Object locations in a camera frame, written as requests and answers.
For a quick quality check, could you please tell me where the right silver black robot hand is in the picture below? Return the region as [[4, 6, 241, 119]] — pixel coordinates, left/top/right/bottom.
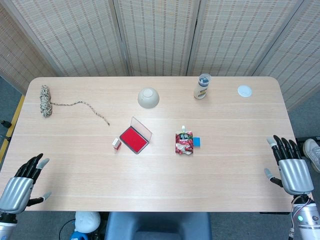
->
[[264, 134, 315, 196]]

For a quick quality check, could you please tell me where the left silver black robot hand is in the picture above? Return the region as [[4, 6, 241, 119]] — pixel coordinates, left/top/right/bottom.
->
[[0, 153, 53, 214]]

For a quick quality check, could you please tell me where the small red white stamp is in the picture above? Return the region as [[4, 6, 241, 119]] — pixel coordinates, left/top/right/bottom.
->
[[111, 137, 123, 154]]

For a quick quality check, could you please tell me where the white sneaker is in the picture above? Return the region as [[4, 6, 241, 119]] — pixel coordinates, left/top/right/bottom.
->
[[302, 138, 320, 173]]

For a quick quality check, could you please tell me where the blue plastic part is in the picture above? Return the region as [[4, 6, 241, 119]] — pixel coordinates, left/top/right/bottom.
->
[[70, 231, 89, 240]]

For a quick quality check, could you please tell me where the white robot body shell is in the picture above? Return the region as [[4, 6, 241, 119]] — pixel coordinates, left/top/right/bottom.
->
[[74, 211, 102, 234]]

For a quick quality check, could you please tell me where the red drink pouch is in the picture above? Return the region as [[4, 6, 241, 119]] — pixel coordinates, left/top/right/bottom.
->
[[174, 124, 195, 156]]

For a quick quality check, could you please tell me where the cream bottle with clear cap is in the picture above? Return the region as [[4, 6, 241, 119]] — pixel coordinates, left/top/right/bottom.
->
[[193, 73, 212, 100]]

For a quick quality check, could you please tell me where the red ink pad case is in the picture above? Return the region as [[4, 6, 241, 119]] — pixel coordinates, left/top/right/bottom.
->
[[119, 116, 154, 155]]

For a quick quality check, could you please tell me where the blue-grey chair seat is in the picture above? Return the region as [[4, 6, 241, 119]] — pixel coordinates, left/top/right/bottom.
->
[[104, 211, 213, 240]]

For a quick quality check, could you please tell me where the beige upturned bowl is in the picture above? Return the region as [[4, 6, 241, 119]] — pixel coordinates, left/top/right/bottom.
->
[[137, 87, 160, 110]]

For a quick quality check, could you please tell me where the bamboo folding screen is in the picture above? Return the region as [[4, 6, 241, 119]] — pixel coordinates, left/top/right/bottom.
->
[[0, 0, 320, 112]]

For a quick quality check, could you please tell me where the braided twine rope bundle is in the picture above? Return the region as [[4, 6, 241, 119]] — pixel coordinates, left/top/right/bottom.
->
[[39, 85, 111, 127]]

